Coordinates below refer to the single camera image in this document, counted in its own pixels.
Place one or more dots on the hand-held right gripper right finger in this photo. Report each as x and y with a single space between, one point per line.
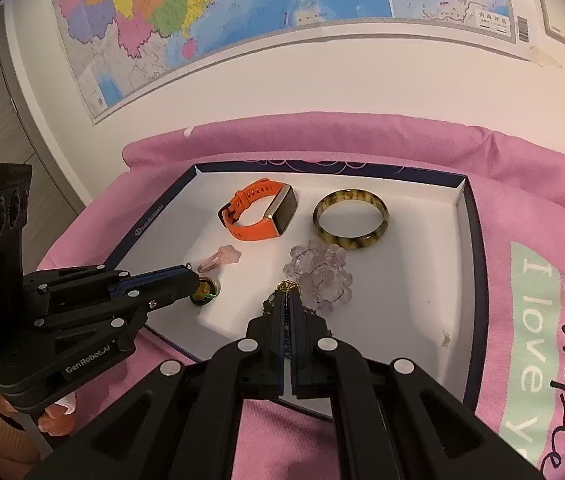
298 330

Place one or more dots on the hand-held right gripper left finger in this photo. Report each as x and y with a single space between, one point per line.
279 330

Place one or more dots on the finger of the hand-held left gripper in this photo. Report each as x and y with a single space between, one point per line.
152 277
162 300

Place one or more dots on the pink spring hair clip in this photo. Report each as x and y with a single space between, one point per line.
227 254

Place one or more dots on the dark blue jewelry box tray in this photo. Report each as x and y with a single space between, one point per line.
402 310

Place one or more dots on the tortoiseshell bangle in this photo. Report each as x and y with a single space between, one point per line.
347 243

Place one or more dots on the orange smart watch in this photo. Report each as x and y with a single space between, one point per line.
252 232

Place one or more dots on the grey door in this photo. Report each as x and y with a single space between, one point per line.
17 125

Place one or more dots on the pink floral blanket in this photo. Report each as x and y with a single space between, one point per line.
537 200

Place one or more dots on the wall map poster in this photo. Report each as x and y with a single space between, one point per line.
262 5

